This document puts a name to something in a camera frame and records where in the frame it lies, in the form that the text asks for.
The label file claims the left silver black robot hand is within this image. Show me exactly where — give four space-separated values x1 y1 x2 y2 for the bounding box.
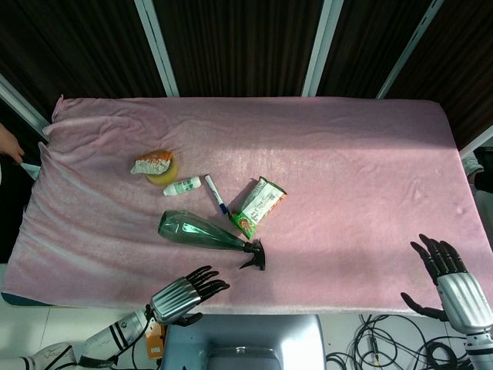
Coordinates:
149 264 231 328

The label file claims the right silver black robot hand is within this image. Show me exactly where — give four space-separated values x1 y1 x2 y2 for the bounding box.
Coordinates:
400 233 493 337

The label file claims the green spray bottle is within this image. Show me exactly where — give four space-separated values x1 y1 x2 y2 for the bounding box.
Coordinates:
157 209 268 272

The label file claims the white tube with green label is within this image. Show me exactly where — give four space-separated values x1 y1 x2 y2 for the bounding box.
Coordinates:
162 176 202 197

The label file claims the person's hand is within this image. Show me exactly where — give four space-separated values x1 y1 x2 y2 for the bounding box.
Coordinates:
0 123 25 163

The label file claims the orange tag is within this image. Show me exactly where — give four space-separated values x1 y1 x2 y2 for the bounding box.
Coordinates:
145 322 167 360

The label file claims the grey robot torso base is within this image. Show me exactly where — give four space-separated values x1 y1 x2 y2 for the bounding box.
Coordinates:
163 313 327 370

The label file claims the white blue marker pen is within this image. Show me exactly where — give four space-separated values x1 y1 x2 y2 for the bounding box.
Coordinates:
203 173 232 215

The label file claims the yellow sponge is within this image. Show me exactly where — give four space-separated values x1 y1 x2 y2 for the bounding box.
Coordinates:
145 148 182 187

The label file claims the green snack bag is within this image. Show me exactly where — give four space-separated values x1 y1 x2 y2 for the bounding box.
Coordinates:
230 176 289 240

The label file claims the orange white wrapper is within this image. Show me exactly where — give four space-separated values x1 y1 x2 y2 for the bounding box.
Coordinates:
129 150 173 177

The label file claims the pink fleece table cloth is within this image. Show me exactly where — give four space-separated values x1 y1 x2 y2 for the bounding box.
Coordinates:
1 96 488 318

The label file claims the black cable bundle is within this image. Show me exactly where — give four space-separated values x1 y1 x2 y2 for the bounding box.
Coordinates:
325 314 470 370

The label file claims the white window frame post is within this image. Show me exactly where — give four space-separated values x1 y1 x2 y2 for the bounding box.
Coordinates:
375 0 456 100
300 0 344 98
0 72 52 136
134 0 181 98

